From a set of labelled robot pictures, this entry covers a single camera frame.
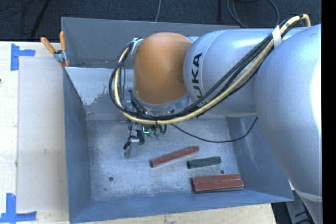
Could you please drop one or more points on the red-brown flat block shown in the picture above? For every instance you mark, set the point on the red-brown flat block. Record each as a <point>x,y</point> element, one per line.
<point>174,156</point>
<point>219,186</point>
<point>215,178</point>

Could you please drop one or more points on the dark green flat block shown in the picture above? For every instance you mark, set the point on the dark green flat block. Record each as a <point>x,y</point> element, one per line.
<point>204,162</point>

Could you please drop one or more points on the grey metal bin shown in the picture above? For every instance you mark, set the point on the grey metal bin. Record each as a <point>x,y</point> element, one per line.
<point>126,181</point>

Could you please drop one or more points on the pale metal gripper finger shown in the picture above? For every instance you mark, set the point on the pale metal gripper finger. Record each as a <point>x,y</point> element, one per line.
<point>127,150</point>
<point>135,149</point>

